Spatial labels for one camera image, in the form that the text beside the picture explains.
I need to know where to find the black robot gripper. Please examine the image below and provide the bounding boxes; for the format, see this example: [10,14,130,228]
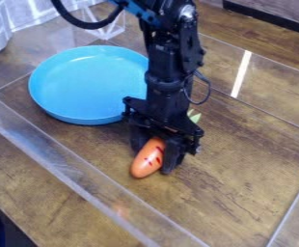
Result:
[123,73,194,175]

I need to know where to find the orange toy carrot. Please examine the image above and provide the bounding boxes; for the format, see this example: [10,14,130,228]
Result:
[130,108,204,179]

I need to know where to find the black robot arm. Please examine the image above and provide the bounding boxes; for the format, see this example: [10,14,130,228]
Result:
[111,0,206,174]

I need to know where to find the blue round tray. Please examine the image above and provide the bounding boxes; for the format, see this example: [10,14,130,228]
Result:
[28,45,148,125]

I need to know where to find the dark background board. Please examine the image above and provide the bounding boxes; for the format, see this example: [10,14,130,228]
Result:
[223,0,299,33]

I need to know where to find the clear acrylic enclosure wall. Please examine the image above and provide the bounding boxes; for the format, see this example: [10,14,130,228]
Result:
[0,0,299,247]

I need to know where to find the clear acrylic corner bracket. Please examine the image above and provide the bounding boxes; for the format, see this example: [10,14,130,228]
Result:
[82,3,128,41]

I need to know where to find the black cable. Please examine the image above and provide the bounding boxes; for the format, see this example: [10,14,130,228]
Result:
[51,0,128,31]

